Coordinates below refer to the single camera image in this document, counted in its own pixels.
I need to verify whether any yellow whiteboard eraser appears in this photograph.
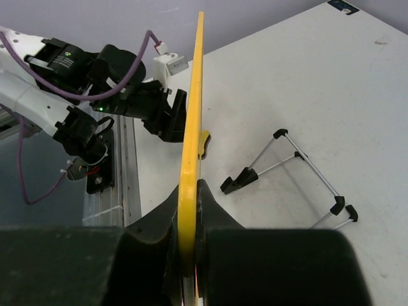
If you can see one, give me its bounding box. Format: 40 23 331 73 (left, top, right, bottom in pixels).
198 130 211 160

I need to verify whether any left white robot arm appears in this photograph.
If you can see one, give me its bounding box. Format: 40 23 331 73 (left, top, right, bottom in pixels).
1 28 187 166

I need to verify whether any yellow framed whiteboard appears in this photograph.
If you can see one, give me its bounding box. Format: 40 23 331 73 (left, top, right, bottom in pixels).
177 11 205 305

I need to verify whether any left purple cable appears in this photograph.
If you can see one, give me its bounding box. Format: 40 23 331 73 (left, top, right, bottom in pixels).
0 29 168 205

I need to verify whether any black metal whiteboard stand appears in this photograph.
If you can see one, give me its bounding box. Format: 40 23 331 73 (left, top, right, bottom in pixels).
219 128 359 230

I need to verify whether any left blue table label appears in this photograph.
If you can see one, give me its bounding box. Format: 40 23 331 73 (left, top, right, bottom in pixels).
327 0 359 16

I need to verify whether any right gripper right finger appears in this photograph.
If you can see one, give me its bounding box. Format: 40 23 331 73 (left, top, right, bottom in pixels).
197 179 372 305

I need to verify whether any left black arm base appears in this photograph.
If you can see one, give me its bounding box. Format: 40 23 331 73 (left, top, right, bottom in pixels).
66 129 115 194

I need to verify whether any aluminium rail frame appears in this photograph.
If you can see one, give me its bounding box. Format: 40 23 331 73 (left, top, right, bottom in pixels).
1 116 142 227

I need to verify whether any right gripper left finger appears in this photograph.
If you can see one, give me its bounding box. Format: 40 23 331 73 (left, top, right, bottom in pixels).
1 191 182 305

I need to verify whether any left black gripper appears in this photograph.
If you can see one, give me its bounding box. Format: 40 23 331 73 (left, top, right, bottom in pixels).
87 45 187 143

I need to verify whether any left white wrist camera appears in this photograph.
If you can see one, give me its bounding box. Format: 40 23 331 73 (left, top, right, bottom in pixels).
152 53 189 90

